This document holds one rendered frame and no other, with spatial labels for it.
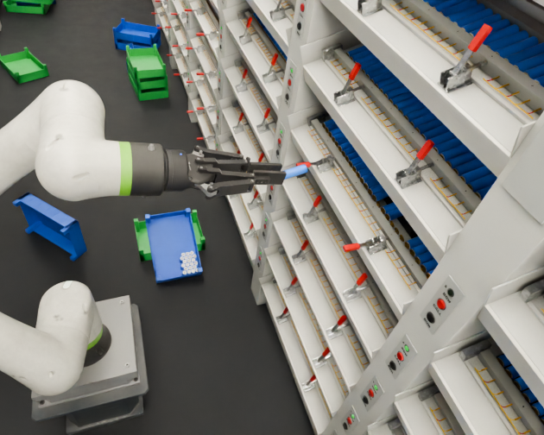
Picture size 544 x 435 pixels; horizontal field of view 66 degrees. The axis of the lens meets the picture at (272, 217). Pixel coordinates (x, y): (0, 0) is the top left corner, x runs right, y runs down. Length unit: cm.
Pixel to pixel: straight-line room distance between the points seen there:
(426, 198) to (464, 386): 32
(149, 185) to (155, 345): 114
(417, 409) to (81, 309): 84
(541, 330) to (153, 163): 62
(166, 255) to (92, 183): 128
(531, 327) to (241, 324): 133
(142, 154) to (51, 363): 59
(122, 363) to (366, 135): 95
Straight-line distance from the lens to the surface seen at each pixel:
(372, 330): 104
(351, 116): 93
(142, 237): 211
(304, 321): 145
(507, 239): 62
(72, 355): 116
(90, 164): 71
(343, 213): 98
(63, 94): 80
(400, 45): 79
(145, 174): 72
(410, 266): 88
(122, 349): 140
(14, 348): 109
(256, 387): 172
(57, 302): 123
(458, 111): 66
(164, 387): 172
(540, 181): 57
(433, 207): 76
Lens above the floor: 160
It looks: 46 degrees down
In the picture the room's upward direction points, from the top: 10 degrees clockwise
